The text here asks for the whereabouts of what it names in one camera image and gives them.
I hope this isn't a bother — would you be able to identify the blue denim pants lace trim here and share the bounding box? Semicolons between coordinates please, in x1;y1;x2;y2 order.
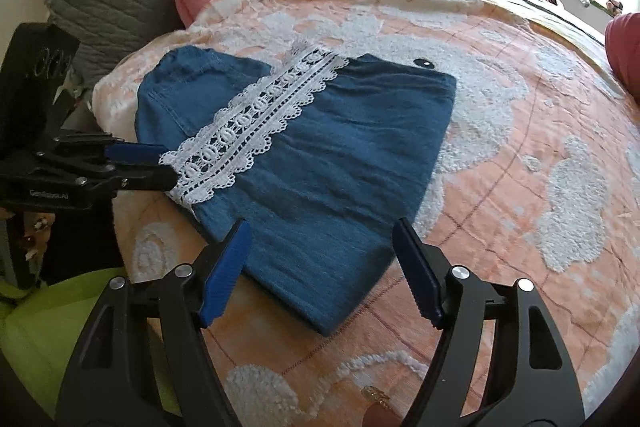
134;44;457;335

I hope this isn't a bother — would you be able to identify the lime green sleeve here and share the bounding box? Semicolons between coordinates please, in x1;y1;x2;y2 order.
1;269;184;426

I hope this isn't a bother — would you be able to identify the red rolled blanket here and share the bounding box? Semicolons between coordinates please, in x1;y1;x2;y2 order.
604;12;640;103

